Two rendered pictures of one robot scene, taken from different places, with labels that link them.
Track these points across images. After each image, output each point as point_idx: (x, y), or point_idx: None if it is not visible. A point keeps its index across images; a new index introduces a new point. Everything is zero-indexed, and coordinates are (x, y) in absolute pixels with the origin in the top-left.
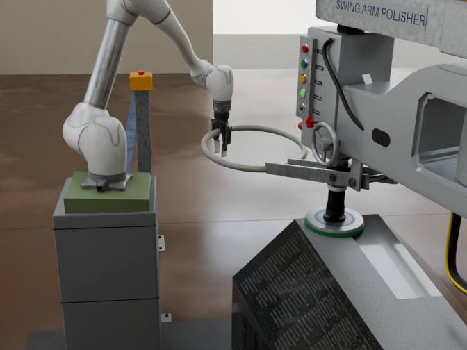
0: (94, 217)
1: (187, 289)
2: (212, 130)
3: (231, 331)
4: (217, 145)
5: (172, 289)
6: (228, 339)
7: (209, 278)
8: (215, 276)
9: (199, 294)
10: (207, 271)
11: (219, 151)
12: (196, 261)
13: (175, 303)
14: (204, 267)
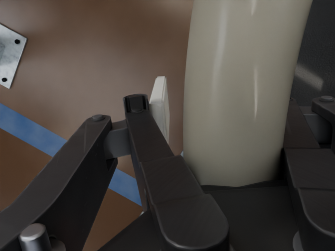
0: None
1: (153, 71)
2: (98, 205)
3: (291, 86)
4: (166, 111)
5: (140, 90)
6: (304, 101)
7: (146, 23)
8: (144, 9)
9: (177, 64)
10: (125, 12)
11: (166, 83)
12: (84, 8)
13: (175, 107)
14: (108, 7)
